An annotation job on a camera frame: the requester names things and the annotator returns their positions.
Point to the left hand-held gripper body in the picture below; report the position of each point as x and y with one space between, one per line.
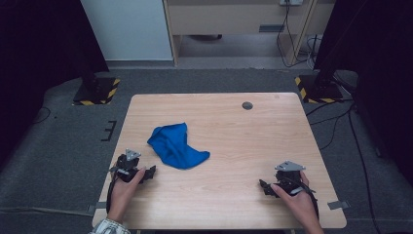
126 167

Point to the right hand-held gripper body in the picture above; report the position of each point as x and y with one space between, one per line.
289 177

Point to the blue cloth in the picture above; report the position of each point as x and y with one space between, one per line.
173 148

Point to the person's left hand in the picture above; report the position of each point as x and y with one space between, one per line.
121 195

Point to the person's right hand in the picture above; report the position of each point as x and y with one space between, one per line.
300 204

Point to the grey tape piece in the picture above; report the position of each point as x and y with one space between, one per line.
97 207
338 205

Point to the black stand base striped edge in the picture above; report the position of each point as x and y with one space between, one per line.
319 92
97 92

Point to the grey round table grommet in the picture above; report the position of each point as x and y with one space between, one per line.
247 105

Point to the white panel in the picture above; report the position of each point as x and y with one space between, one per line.
126 29

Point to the black curtain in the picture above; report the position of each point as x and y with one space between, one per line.
39 48
380 65

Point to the light wooden cabinet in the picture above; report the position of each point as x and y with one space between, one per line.
227 19

